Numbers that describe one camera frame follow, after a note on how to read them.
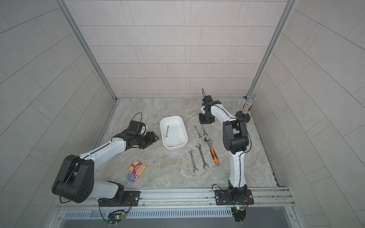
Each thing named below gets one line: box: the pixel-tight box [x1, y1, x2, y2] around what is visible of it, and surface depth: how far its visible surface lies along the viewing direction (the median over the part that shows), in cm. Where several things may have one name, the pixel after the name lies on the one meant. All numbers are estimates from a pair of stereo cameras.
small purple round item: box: [127, 171, 139, 184], surface depth 78 cm
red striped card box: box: [127, 160, 148, 177], surface depth 81 cm
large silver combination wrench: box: [196, 143, 210, 171], surface depth 84 cm
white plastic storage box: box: [159, 115, 189, 151], surface depth 98 cm
